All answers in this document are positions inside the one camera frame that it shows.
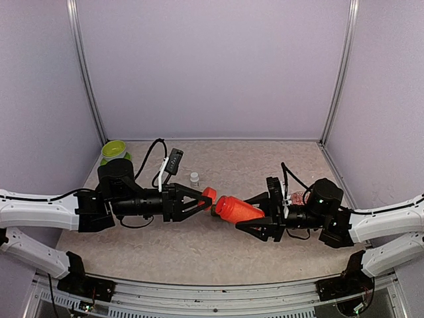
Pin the red patterned bowl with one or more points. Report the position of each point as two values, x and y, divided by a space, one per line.
298 198

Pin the left aluminium frame post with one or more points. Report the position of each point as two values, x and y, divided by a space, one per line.
72 8

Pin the right aluminium frame post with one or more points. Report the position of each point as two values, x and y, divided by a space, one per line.
342 72

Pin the aluminium frame post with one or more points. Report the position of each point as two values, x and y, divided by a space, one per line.
342 72
72 8

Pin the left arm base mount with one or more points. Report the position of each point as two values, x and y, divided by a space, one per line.
96 289

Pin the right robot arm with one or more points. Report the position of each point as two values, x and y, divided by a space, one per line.
319 208

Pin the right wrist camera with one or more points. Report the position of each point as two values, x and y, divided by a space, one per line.
275 190

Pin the orange pill bottle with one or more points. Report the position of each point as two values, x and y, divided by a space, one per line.
234 210

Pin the small white pill bottle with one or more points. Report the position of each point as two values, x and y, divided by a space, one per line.
194 179

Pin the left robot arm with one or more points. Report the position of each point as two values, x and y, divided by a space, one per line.
90 211

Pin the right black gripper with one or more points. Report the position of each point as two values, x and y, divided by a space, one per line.
273 224

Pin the green weekly pill organizer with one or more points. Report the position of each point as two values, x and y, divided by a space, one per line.
213 211

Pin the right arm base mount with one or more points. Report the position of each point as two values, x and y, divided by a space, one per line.
339 287

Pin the orange bottle cap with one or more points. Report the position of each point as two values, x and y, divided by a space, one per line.
212 194

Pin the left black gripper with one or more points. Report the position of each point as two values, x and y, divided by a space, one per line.
173 212

